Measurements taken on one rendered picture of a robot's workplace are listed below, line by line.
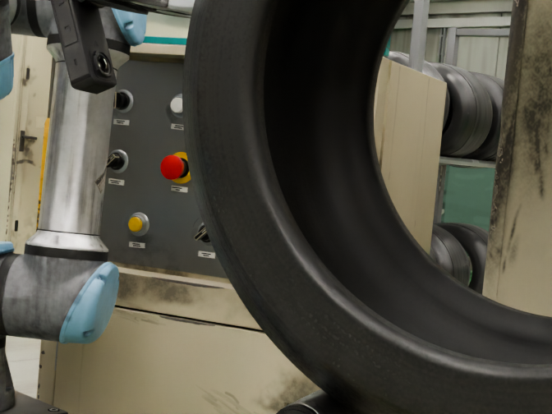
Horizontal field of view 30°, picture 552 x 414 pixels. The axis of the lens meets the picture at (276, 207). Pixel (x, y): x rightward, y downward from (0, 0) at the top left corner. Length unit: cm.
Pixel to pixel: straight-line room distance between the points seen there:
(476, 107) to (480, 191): 667
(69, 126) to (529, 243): 66
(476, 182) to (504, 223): 1068
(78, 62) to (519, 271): 50
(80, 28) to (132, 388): 83
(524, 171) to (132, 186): 80
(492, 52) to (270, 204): 1119
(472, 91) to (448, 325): 414
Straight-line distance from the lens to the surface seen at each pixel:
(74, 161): 144
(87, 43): 99
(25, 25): 150
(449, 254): 511
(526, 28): 113
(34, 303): 143
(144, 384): 168
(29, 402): 157
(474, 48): 1208
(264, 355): 158
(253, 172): 79
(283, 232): 78
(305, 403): 81
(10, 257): 148
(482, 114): 516
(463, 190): 1189
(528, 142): 112
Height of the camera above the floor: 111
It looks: 3 degrees down
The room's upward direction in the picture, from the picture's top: 5 degrees clockwise
